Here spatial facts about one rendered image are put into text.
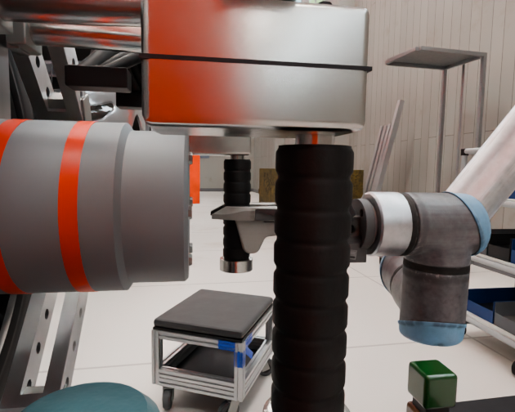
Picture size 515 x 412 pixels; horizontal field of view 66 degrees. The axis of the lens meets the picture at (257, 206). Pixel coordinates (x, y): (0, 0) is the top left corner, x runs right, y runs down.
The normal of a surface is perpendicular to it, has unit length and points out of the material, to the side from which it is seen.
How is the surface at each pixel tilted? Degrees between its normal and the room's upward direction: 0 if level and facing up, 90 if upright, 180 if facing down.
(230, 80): 90
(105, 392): 0
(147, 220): 94
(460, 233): 92
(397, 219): 74
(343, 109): 90
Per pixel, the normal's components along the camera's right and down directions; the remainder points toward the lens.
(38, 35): 0.13, 0.70
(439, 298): -0.29, 0.11
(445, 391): 0.15, 0.10
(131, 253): 0.13, 0.53
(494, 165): -0.52, -0.22
